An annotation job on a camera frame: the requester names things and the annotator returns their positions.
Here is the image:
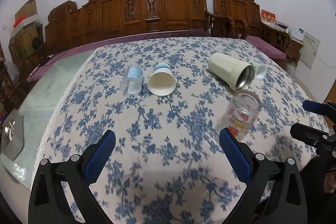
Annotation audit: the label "blue floral tablecloth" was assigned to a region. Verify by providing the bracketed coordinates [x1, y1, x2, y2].
[37, 37, 329, 223]

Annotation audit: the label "carved wooden armchair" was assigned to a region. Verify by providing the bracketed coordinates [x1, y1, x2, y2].
[214, 0, 290, 53]

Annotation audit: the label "white wall electrical box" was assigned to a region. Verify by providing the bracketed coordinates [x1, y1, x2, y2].
[299, 31, 321, 69]

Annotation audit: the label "printed clear glass cup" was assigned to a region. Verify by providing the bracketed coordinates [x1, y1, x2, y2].
[215, 91, 261, 141]

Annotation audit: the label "red sign on side table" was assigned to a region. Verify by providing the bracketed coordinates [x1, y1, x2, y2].
[261, 10, 276, 25]

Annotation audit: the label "grey metal item on floor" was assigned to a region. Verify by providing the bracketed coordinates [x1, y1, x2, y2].
[1, 109, 24, 161]

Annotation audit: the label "purple armchair cushion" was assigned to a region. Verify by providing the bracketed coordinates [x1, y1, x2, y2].
[245, 35, 286, 60]

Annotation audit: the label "cream insulated steel mug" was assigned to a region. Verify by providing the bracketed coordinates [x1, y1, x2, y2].
[208, 53, 255, 92]

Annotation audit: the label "clear plastic labelled cup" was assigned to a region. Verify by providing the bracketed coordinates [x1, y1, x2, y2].
[120, 65, 143, 96]

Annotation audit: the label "carved wooden sofa bench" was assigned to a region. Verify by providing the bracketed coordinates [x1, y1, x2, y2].
[32, 0, 208, 55]

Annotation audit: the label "white blue paper cup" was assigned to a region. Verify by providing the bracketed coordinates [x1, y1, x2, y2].
[147, 63, 177, 96]

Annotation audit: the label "stacked cardboard boxes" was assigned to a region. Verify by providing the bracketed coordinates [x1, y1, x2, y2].
[9, 0, 43, 62]

